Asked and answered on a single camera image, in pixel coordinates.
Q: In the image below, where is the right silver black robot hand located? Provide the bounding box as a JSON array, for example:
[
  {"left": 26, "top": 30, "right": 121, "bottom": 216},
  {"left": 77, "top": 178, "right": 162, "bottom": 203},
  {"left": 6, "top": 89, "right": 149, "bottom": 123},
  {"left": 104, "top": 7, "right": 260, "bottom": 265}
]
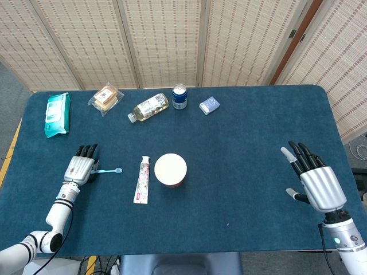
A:
[{"left": 280, "top": 140, "right": 347, "bottom": 213}]

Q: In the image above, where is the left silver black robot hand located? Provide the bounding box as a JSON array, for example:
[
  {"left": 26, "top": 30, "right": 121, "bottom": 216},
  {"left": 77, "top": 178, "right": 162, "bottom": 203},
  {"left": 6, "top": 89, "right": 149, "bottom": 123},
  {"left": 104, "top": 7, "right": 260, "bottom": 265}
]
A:
[{"left": 63, "top": 143, "right": 101, "bottom": 186}]

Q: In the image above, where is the light blue toothbrush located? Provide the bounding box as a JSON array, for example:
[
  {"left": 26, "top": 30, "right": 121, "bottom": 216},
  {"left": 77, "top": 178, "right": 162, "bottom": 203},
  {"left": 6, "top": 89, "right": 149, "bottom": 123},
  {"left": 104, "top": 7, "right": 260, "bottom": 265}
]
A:
[{"left": 91, "top": 167, "right": 123, "bottom": 174}]

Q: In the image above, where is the floral white toothpaste tube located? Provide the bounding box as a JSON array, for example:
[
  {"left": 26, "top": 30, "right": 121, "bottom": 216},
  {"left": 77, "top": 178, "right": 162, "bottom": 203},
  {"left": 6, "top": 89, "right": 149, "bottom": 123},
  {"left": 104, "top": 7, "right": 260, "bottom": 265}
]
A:
[{"left": 132, "top": 155, "right": 151, "bottom": 205}]

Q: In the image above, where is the red paper noodle cup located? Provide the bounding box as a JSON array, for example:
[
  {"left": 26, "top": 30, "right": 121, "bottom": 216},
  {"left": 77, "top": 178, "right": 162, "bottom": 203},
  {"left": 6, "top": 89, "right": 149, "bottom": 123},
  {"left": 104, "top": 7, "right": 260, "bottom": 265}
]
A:
[{"left": 154, "top": 153, "right": 188, "bottom": 188}]

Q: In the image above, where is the green wet wipes pack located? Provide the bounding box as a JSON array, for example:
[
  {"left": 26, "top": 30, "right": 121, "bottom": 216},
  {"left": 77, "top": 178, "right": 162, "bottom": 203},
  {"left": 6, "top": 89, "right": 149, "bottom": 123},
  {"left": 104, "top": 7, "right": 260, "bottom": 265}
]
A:
[{"left": 44, "top": 92, "right": 71, "bottom": 139}]

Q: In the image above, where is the plastic wrapped sandwich cake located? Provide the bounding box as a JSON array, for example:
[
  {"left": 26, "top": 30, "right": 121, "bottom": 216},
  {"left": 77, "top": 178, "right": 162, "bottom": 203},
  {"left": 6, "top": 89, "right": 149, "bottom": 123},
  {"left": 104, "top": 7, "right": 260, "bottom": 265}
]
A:
[{"left": 87, "top": 81, "right": 125, "bottom": 117}]

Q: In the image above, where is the floral label tea bottle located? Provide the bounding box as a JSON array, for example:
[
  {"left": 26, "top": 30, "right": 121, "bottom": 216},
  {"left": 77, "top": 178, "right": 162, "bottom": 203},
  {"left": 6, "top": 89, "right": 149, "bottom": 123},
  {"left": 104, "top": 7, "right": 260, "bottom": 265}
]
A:
[{"left": 127, "top": 92, "right": 170, "bottom": 123}]

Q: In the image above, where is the white paper box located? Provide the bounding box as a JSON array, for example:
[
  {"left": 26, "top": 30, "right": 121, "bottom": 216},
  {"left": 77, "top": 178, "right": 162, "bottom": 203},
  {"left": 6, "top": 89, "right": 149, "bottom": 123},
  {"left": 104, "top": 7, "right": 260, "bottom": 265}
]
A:
[{"left": 22, "top": 258, "right": 81, "bottom": 275}]

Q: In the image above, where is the blue table cloth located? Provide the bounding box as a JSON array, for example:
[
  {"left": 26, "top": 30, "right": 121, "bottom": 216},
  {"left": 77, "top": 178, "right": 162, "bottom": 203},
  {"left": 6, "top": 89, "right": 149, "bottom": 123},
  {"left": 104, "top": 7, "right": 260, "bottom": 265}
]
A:
[{"left": 0, "top": 84, "right": 364, "bottom": 260}]

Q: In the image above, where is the blue drink can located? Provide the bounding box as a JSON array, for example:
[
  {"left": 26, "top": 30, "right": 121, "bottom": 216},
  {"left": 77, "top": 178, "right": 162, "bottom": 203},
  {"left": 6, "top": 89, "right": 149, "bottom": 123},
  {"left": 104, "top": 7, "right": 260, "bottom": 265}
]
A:
[{"left": 172, "top": 83, "right": 188, "bottom": 110}]

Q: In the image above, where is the grey blue chair seat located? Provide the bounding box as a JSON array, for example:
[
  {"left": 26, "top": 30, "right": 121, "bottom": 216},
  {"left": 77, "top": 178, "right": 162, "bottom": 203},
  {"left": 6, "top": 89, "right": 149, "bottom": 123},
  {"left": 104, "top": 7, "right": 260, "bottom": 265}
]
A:
[{"left": 119, "top": 252, "right": 244, "bottom": 275}]

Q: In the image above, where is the blue white tissue pack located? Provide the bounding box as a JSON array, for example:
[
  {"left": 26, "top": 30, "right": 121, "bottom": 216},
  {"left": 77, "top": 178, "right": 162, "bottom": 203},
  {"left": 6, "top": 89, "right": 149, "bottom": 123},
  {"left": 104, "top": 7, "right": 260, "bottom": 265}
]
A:
[{"left": 198, "top": 96, "right": 222, "bottom": 116}]

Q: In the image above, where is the woven bamboo folding screen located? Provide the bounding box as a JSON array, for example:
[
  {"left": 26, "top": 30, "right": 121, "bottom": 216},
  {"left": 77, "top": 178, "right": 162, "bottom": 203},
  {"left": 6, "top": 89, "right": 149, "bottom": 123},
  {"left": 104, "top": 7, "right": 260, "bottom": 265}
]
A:
[{"left": 0, "top": 0, "right": 367, "bottom": 144}]

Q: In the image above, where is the white coiled cable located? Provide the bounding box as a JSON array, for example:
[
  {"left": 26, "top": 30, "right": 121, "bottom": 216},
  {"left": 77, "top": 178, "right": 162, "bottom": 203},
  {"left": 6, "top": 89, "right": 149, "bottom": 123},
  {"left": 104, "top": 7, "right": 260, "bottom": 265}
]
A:
[{"left": 348, "top": 140, "right": 367, "bottom": 161}]

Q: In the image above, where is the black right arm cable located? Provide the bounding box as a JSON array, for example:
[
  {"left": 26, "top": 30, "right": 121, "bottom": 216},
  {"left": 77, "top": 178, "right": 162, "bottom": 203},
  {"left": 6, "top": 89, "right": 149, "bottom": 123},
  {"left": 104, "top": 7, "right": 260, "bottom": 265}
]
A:
[{"left": 317, "top": 223, "right": 336, "bottom": 275}]

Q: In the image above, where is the black floor cable bundle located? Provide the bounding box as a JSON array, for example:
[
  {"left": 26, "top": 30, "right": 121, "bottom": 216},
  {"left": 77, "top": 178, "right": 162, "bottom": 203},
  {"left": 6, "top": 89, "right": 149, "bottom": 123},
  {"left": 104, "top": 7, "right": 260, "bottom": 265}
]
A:
[{"left": 80, "top": 254, "right": 123, "bottom": 275}]

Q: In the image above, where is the brown wooden post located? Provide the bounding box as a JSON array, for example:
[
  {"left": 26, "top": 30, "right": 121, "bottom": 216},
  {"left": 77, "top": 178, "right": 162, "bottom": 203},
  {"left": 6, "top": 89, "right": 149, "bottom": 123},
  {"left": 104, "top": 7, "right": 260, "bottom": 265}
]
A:
[{"left": 269, "top": 0, "right": 325, "bottom": 86}]

